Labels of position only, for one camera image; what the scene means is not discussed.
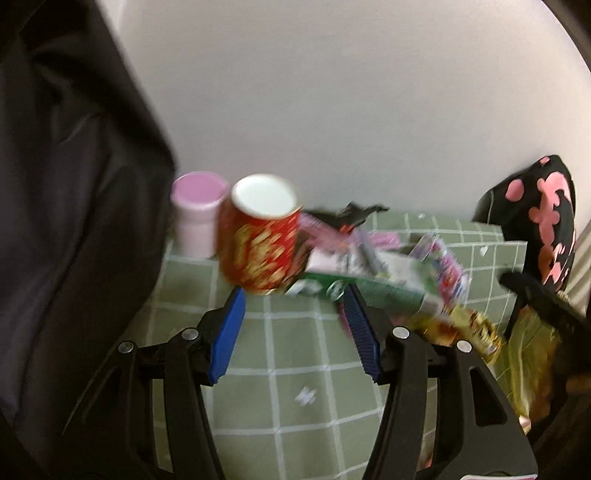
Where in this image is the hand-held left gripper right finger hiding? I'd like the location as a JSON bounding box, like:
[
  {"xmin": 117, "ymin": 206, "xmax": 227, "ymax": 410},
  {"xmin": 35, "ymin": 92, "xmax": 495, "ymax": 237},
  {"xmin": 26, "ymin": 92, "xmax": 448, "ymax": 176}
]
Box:
[{"xmin": 339, "ymin": 282, "xmax": 540, "ymax": 480}]

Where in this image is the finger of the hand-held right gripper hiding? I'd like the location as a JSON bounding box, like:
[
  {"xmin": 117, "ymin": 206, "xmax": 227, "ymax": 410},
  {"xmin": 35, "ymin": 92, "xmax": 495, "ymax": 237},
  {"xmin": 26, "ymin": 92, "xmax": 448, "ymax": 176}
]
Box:
[{"xmin": 500, "ymin": 271, "xmax": 591, "ymax": 334}]

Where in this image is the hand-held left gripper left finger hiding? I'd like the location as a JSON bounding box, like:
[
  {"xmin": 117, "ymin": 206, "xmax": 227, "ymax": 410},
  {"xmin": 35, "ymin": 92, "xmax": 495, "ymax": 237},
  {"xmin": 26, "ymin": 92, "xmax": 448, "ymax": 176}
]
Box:
[{"xmin": 62, "ymin": 287, "xmax": 247, "ymax": 480}]

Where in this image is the black bag with pink print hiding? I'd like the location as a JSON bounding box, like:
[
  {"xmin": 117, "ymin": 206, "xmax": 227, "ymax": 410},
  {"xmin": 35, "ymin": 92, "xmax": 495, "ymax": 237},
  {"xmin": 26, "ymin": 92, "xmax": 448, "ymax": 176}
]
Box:
[{"xmin": 471, "ymin": 155, "xmax": 578, "ymax": 292}]

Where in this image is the yellow noodle snack packet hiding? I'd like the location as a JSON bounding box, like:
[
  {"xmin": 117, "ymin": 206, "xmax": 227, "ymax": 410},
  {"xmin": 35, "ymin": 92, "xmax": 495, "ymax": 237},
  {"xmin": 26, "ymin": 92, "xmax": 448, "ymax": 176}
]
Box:
[{"xmin": 413, "ymin": 305, "xmax": 506, "ymax": 366}]

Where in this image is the yellow plastic bag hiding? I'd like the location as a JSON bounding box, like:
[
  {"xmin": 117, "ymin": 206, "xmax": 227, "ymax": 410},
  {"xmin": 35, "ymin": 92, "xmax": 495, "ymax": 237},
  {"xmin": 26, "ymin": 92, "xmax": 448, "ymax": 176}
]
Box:
[{"xmin": 495, "ymin": 308, "xmax": 574, "ymax": 428}]

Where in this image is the red gold-print can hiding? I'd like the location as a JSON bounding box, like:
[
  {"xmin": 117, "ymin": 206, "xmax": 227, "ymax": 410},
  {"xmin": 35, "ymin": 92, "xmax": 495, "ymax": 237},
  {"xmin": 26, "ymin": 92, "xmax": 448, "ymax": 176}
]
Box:
[{"xmin": 216, "ymin": 174, "xmax": 303, "ymax": 296}]

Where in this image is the green checked tablecloth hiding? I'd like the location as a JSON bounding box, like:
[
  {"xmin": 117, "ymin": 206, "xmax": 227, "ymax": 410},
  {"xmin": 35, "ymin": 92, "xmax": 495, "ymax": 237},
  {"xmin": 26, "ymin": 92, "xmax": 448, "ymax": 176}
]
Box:
[{"xmin": 60, "ymin": 210, "xmax": 528, "ymax": 480}]

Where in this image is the colourful pink white snack packet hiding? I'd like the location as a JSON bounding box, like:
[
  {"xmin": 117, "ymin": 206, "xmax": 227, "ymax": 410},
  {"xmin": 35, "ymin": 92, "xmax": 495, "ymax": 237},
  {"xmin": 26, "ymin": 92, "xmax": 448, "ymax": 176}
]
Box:
[{"xmin": 409, "ymin": 233, "xmax": 472, "ymax": 309}]

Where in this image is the black plastic object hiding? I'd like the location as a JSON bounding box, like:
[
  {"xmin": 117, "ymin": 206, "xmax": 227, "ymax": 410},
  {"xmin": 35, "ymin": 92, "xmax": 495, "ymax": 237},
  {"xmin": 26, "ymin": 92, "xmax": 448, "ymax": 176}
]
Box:
[{"xmin": 302, "ymin": 202, "xmax": 389, "ymax": 232}]

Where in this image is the pink plastic bottle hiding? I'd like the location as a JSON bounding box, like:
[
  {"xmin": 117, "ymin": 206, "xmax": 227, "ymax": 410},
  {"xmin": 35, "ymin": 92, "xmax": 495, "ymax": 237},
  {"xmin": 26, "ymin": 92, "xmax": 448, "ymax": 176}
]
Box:
[{"xmin": 170, "ymin": 171, "xmax": 230, "ymax": 259}]

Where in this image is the black backpack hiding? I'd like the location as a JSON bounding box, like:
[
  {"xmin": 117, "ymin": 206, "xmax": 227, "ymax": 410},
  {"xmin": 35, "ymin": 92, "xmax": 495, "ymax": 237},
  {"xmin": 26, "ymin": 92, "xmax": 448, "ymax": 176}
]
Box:
[{"xmin": 0, "ymin": 0, "xmax": 178, "ymax": 480}]

